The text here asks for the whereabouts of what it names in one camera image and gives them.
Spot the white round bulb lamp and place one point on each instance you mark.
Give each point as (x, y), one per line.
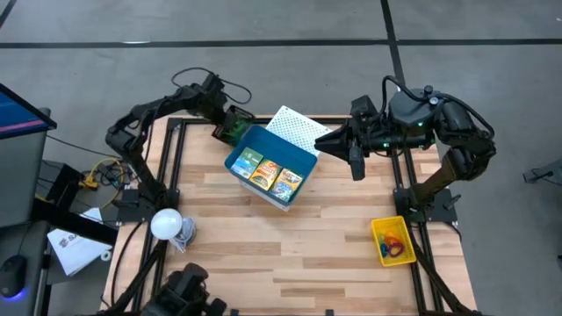
(166, 224)

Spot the washable crayons box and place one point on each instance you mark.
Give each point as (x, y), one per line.
(247, 163)

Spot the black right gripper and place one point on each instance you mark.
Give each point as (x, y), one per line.
(373, 140)

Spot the black aluminium table frame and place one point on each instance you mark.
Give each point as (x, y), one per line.
(175, 167)

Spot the white perforated metal shelf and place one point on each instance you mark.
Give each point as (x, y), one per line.
(298, 127)

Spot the white paper booklet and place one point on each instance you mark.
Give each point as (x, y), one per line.
(74, 254)

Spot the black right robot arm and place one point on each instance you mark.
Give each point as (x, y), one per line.
(461, 127)

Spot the black device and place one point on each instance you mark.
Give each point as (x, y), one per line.
(184, 289)

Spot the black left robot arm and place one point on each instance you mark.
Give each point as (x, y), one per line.
(158, 105)

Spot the yellow plastic basket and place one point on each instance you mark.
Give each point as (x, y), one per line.
(395, 224)

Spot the yellow Crayola crayon box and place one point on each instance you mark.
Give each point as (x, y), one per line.
(265, 174)

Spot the black box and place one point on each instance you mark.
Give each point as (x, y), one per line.
(63, 177)

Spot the black diagonal frame strut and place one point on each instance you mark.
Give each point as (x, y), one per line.
(131, 284)
(439, 282)

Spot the blue plastic tray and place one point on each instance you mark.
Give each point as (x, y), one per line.
(281, 149)

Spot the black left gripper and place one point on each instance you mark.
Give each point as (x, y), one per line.
(215, 96)

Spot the dark side desk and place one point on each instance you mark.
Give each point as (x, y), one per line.
(33, 246)

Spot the computer monitor blue screen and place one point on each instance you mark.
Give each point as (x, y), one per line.
(17, 116)

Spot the black computer mouse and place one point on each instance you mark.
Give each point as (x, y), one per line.
(12, 274)

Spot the black mesh basket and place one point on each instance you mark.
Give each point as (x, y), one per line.
(237, 120)

